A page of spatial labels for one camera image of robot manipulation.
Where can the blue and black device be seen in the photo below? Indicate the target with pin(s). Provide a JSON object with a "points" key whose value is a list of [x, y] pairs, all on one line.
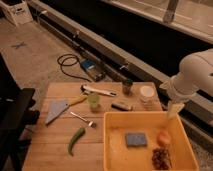
{"points": [[92, 69]]}

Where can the black chair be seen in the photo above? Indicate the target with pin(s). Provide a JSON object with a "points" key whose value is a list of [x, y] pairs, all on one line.
{"points": [[15, 115]]}

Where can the white crate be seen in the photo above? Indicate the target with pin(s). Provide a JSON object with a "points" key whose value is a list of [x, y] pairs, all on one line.
{"points": [[18, 14]]}

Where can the green paper cup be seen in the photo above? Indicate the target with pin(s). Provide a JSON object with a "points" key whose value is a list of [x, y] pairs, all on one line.
{"points": [[93, 101]]}

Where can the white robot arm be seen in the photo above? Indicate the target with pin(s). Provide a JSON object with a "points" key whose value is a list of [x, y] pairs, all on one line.
{"points": [[195, 73]]}

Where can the orange fruit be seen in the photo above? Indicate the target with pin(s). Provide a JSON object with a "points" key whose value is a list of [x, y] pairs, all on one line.
{"points": [[163, 138]]}

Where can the small dark box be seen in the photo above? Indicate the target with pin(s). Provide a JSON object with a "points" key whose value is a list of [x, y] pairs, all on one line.
{"points": [[121, 105]]}

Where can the bunch of dark grapes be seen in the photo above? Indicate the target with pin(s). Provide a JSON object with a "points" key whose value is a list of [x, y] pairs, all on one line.
{"points": [[161, 159]]}

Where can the spatula with yellow handle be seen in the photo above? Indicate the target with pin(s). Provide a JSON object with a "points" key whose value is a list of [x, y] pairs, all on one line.
{"points": [[57, 107]]}

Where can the blue sponge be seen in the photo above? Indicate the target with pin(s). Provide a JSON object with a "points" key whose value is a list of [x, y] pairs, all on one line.
{"points": [[135, 139]]}

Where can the metal fork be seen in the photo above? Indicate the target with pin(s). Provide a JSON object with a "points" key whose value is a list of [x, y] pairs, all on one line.
{"points": [[88, 122]]}

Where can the green chili pepper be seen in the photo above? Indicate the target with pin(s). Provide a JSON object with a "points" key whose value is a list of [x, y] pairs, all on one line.
{"points": [[79, 133]]}

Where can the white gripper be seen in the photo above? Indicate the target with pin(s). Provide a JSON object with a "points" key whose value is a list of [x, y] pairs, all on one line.
{"points": [[174, 108]]}

